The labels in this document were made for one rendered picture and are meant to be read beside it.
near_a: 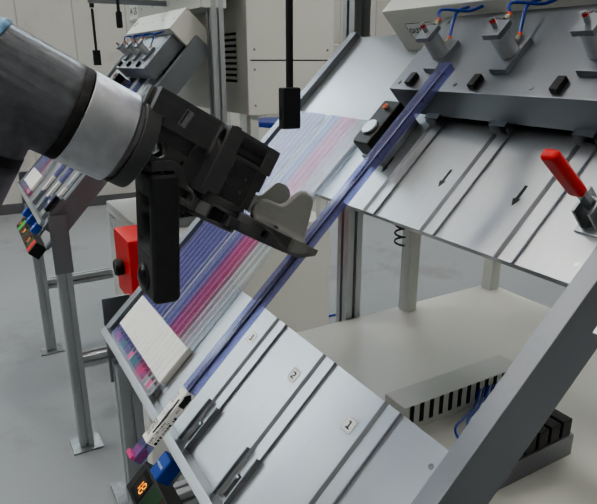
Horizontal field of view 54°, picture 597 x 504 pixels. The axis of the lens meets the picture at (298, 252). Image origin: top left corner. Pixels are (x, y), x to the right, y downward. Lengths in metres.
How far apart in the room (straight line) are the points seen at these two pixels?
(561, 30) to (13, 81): 0.55
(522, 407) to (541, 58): 0.37
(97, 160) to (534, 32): 0.51
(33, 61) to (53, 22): 4.66
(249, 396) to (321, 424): 0.12
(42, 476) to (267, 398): 1.36
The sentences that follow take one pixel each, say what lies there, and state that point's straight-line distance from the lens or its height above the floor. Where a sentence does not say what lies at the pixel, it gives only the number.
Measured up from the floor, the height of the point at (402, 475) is 0.82.
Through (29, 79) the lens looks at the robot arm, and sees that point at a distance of 0.44.
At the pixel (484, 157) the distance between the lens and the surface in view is 0.72.
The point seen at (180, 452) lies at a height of 0.74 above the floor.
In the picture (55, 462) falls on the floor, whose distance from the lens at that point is 2.03.
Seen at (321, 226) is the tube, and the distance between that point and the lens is 0.58.
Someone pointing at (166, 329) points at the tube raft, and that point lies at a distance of 0.91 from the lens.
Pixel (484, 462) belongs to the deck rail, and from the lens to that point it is 0.53.
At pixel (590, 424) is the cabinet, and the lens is 1.06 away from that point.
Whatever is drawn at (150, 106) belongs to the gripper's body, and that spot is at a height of 1.13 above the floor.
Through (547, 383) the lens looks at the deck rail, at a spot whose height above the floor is 0.91.
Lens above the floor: 1.16
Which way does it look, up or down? 18 degrees down
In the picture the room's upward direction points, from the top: straight up
